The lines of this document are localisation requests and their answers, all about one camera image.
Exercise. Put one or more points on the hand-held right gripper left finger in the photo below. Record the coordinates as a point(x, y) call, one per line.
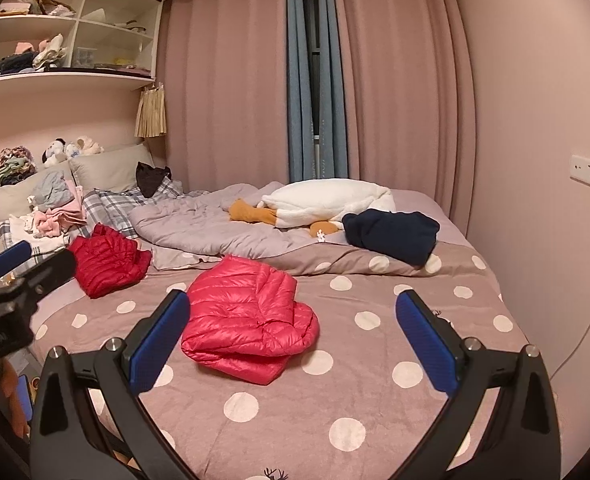
point(160, 342)

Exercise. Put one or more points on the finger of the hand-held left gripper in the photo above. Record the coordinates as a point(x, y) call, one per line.
point(50, 270)
point(5, 258)

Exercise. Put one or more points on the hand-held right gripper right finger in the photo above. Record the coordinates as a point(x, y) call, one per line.
point(427, 342)

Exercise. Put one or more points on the pink hooded down jacket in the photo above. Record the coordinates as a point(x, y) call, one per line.
point(245, 310)

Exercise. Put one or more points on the pink and white small clothes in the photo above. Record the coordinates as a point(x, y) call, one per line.
point(45, 222)

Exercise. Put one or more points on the pink folded clothes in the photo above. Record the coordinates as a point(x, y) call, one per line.
point(72, 210)

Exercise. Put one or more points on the dark clothes pile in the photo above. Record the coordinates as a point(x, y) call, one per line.
point(10, 64)

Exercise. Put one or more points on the white folded garment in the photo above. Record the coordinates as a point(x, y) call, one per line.
point(47, 244)

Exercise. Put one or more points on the plaid pillow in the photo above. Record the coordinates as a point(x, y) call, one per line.
point(7, 232)

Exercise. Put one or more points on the brown polka-dot blanket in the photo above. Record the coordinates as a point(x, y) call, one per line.
point(375, 360)

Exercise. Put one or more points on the red down jacket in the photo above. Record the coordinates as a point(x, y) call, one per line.
point(107, 260)

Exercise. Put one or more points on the grey folded garment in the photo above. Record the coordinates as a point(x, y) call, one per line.
point(52, 187)

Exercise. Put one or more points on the plaid blanket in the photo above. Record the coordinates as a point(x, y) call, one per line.
point(110, 210)

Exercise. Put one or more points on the floral patterned cloth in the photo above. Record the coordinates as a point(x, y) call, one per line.
point(12, 165)

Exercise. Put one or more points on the navy garment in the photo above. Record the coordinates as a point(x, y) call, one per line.
point(390, 232)

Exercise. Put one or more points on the black and white plush dog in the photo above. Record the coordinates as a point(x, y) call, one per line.
point(54, 152)

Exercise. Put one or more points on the grey quilt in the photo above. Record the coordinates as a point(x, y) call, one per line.
point(190, 225)

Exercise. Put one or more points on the black garment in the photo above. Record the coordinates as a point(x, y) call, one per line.
point(150, 180)

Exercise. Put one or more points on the white goose plush toy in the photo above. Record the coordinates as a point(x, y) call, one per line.
point(325, 200)

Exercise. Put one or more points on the cream cloth bundle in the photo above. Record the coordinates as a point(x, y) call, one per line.
point(50, 52)

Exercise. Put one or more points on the clear plastic box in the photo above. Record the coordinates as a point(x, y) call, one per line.
point(85, 56)

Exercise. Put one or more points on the pink curtain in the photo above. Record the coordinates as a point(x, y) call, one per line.
point(400, 85)
point(225, 85)

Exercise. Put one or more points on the blue curtain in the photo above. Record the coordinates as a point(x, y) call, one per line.
point(295, 85)
point(332, 85)

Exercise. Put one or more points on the white wall shelf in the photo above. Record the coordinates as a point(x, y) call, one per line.
point(50, 80)

